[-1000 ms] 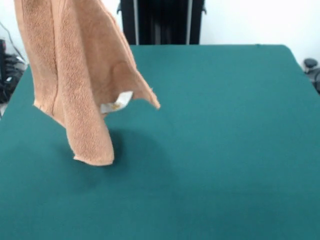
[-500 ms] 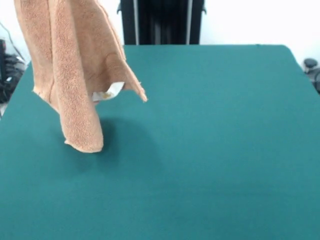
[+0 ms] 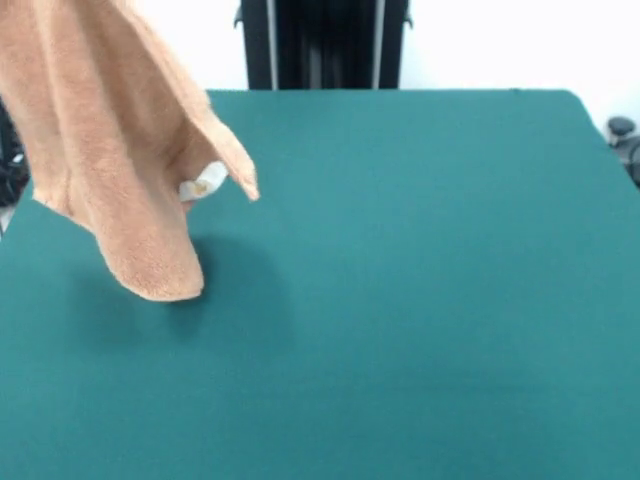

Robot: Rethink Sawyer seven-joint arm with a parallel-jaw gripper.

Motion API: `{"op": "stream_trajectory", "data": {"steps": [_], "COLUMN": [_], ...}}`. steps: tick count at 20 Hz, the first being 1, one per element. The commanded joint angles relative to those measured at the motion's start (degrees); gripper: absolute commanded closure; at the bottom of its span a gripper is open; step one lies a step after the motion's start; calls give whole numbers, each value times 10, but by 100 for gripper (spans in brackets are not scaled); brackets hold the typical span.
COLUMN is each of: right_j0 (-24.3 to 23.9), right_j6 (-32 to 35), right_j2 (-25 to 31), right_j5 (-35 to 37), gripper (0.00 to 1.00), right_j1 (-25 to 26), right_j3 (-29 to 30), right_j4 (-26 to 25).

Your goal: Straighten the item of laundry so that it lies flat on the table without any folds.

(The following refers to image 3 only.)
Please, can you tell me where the black round chair part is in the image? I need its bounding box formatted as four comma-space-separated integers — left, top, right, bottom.
607, 116, 640, 190

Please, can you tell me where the black bag pile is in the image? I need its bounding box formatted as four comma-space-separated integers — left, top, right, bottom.
0, 107, 35, 207

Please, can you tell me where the black case with red mark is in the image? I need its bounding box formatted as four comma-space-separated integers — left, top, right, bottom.
0, 97, 13, 164

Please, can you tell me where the tan terry towel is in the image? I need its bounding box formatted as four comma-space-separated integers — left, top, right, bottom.
0, 0, 261, 304

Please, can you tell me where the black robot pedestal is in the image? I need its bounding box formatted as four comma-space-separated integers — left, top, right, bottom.
233, 0, 415, 91

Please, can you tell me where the dark green table cloth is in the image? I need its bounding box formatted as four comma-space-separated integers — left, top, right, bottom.
0, 88, 640, 480

